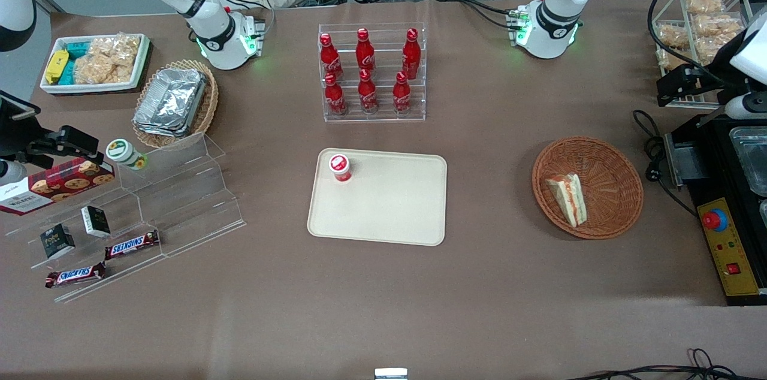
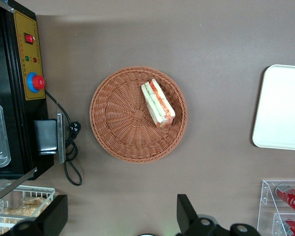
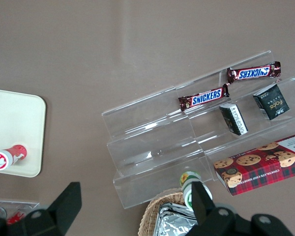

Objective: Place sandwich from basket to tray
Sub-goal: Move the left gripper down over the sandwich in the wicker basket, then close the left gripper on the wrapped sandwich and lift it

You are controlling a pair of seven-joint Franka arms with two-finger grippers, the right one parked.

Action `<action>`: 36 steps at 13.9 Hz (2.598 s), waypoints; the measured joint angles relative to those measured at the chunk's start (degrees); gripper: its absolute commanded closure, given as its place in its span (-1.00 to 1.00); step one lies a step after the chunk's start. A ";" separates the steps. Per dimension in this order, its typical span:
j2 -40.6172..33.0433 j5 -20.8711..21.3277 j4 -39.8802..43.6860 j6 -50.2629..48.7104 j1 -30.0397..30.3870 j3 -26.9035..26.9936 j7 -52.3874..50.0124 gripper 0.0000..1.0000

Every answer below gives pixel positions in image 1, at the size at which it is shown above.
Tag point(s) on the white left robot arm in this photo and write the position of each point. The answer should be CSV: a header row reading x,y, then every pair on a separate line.
x,y
560,14

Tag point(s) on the silver foil container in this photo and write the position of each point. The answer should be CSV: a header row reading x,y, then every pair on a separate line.
x,y
174,98
159,131

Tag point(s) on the oval wicker basket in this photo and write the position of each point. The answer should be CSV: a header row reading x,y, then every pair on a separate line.
x,y
210,101

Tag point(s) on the Snickers chocolate bar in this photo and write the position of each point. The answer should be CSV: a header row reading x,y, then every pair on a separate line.
x,y
132,244
75,275

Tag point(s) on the teal snack packet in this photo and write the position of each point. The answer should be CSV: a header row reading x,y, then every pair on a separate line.
x,y
68,73
76,47

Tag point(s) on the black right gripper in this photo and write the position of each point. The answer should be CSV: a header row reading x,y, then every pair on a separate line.
x,y
13,135

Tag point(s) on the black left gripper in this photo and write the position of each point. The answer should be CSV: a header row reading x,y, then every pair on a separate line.
x,y
714,81

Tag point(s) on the red Coca-Cola bottle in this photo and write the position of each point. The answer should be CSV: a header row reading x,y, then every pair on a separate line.
x,y
364,51
328,56
411,55
335,96
401,94
367,93

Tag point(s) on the clear bag of crackers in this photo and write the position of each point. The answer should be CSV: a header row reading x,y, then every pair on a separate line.
x,y
120,47
99,71
704,2
674,36
719,26
663,60
710,49

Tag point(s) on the black sealing machine yellow panel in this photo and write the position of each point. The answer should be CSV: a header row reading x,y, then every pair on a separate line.
x,y
728,260

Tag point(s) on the clear acrylic stepped stand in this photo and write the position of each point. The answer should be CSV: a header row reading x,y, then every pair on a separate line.
x,y
36,221
192,200

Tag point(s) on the red tartan cookie box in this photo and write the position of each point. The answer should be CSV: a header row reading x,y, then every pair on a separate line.
x,y
60,185

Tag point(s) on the round brown wicker basket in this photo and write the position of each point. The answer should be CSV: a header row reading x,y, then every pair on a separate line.
x,y
605,182

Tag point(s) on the metal mould tray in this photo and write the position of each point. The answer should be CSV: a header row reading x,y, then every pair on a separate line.
x,y
752,158

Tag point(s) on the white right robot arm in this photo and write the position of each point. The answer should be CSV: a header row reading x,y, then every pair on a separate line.
x,y
216,32

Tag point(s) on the small black box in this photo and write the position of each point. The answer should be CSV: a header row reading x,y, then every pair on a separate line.
x,y
57,241
96,221

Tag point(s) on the yellow snack packet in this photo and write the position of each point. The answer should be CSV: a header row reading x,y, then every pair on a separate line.
x,y
56,66

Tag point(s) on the clear acrylic bottle rack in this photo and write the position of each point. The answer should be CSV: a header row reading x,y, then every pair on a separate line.
x,y
383,38

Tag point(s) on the beige plastic tray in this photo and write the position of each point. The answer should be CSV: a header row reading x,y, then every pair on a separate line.
x,y
389,200

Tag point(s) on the white rectangular snack bin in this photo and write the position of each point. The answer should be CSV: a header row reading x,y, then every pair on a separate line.
x,y
141,71

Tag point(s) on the wrapped triangle sandwich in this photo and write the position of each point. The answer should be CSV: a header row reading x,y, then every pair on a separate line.
x,y
568,199

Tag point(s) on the small white box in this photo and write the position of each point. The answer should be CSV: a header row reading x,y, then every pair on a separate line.
x,y
390,374

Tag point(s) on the clear white-edged cracker rack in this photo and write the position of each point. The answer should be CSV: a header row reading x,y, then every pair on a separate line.
x,y
749,8

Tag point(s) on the small red white bottle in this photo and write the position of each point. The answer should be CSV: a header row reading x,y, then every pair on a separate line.
x,y
340,167

